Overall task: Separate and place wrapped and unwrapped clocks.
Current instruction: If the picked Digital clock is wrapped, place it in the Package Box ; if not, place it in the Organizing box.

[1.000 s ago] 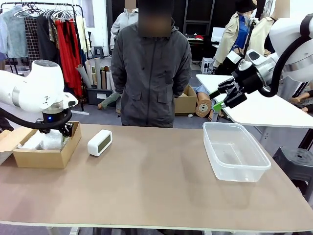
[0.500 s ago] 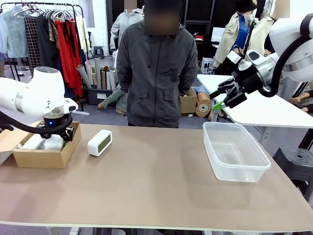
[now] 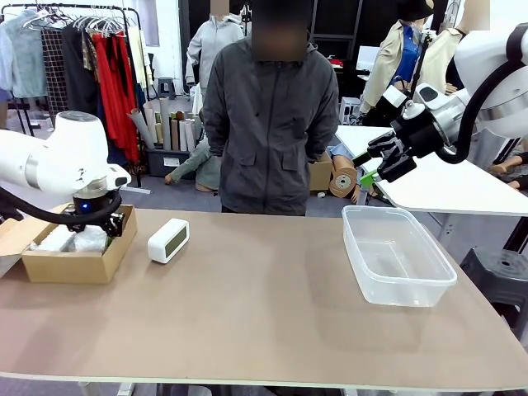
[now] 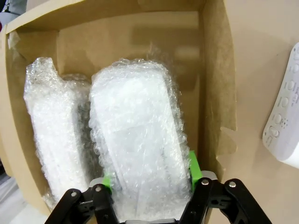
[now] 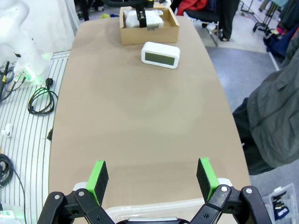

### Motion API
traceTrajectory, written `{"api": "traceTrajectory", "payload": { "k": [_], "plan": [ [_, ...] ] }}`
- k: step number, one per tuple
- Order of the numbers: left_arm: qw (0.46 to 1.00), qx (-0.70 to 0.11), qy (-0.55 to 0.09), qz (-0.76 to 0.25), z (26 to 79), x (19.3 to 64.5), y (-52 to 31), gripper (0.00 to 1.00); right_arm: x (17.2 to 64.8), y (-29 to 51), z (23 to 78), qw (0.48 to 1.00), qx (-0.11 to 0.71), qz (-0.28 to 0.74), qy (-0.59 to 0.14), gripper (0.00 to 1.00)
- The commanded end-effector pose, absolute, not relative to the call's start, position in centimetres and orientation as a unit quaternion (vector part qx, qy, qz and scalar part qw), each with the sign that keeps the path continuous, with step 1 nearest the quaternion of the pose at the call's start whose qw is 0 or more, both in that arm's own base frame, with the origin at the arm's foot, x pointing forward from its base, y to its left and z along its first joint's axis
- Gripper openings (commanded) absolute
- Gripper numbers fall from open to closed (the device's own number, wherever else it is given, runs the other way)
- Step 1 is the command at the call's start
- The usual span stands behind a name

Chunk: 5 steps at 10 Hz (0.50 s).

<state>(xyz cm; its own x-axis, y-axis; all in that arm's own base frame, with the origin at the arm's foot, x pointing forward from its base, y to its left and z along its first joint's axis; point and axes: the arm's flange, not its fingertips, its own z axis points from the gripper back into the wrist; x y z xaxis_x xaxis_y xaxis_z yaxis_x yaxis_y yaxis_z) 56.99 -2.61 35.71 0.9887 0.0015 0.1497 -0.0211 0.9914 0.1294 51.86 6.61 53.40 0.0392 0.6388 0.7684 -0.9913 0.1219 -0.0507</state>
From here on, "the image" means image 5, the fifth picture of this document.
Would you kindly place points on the clear plastic container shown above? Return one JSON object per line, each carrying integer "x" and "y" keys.
{"x": 151, "y": 207}

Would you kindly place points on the open brown cardboard box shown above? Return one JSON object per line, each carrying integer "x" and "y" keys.
{"x": 149, "y": 36}

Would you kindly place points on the white control box green light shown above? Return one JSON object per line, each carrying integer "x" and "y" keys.
{"x": 7, "y": 214}

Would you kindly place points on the white digital clock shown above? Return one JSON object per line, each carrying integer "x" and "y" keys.
{"x": 161, "y": 56}

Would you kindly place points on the small black bracket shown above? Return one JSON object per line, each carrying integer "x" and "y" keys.
{"x": 49, "y": 134}

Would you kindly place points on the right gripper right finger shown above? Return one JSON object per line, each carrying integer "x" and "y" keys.
{"x": 206, "y": 179}

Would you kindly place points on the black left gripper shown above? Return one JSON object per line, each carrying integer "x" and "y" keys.
{"x": 141, "y": 5}

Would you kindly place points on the black office chair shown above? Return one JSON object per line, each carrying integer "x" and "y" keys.
{"x": 203, "y": 16}

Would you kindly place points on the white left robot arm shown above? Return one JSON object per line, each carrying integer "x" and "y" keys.
{"x": 18, "y": 35}

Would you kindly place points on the person in gray jacket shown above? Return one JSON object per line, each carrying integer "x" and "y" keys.
{"x": 275, "y": 112}

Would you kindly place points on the white slotted base platform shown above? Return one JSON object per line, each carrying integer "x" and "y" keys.
{"x": 28, "y": 144}

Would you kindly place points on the clear tool organizer box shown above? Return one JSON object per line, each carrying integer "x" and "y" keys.
{"x": 279, "y": 203}

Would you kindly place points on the black clothes rack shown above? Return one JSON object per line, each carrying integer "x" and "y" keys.
{"x": 259, "y": 25}

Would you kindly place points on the person in black trousers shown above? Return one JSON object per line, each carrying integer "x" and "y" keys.
{"x": 227, "y": 18}

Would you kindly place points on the small white clip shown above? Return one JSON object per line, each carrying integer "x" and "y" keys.
{"x": 7, "y": 130}

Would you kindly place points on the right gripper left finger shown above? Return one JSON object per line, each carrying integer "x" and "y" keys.
{"x": 98, "y": 184}

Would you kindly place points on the short bubble-wrapped clock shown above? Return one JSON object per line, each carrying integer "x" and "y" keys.
{"x": 155, "y": 21}

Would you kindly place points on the red jacket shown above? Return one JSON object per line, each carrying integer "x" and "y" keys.
{"x": 194, "y": 5}

